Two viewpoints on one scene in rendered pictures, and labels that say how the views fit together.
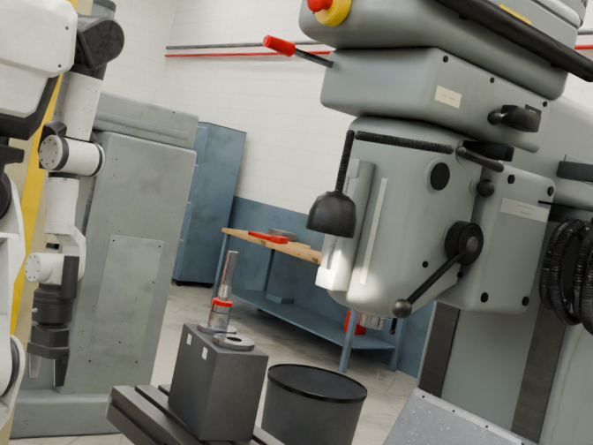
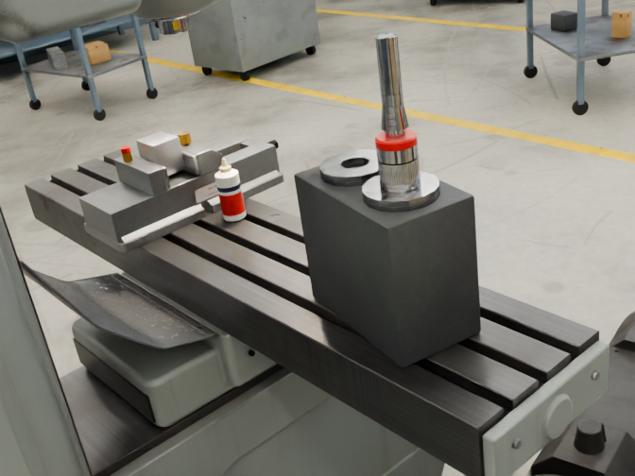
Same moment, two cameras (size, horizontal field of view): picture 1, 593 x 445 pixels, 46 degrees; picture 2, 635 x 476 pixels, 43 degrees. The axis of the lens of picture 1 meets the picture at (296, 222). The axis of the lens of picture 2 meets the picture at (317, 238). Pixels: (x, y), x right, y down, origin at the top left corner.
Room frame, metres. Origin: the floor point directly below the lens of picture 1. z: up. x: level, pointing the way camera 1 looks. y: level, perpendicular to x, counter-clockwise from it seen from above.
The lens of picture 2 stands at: (2.41, 0.07, 1.52)
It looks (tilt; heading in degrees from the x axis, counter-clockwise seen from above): 27 degrees down; 183
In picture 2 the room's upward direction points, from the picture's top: 9 degrees counter-clockwise
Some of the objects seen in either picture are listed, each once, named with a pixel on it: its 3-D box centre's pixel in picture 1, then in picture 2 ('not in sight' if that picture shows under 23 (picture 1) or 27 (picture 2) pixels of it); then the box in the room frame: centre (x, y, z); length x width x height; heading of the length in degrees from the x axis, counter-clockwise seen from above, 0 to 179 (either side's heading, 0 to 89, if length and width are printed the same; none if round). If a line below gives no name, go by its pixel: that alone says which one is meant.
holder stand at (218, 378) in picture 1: (216, 376); (385, 246); (1.50, 0.10, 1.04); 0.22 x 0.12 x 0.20; 29
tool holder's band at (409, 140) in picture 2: (222, 302); (396, 139); (1.55, 0.13, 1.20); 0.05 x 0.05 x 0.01
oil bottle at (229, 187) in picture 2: not in sight; (229, 188); (1.13, -0.14, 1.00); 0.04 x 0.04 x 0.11
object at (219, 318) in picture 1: (220, 315); (398, 164); (1.55, 0.13, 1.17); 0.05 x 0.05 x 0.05
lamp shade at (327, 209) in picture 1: (334, 212); not in sight; (1.02, -0.05, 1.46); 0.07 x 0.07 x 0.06
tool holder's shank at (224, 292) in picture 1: (228, 275); (390, 87); (1.55, 0.13, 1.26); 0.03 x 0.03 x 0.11
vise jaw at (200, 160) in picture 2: not in sight; (189, 154); (1.04, -0.21, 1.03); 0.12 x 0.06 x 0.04; 40
